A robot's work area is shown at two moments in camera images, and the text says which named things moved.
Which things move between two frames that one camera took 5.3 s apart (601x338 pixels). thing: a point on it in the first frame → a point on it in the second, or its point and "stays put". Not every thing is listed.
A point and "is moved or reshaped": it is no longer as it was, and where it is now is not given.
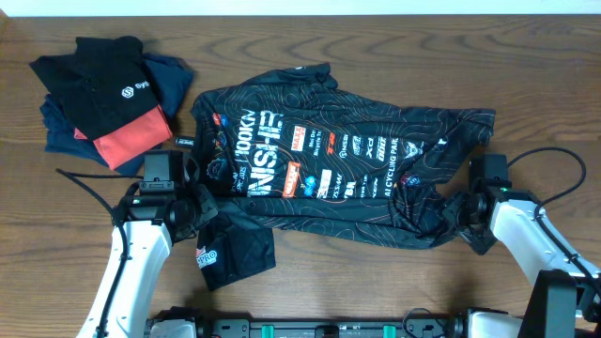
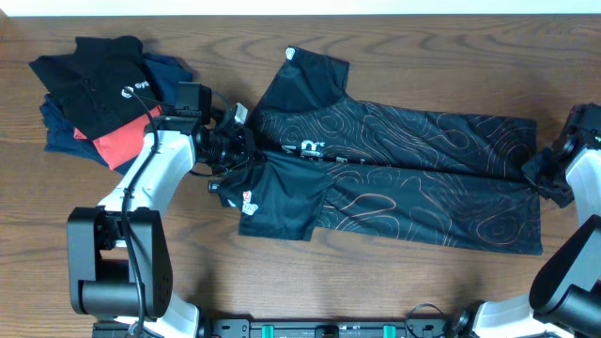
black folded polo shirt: (102, 85) stays put
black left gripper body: (198, 208) → (233, 154)
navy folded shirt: (171, 79) stays put
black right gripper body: (457, 213) → (547, 176)
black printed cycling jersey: (306, 154) is moved or reshaped
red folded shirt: (133, 138) stays put
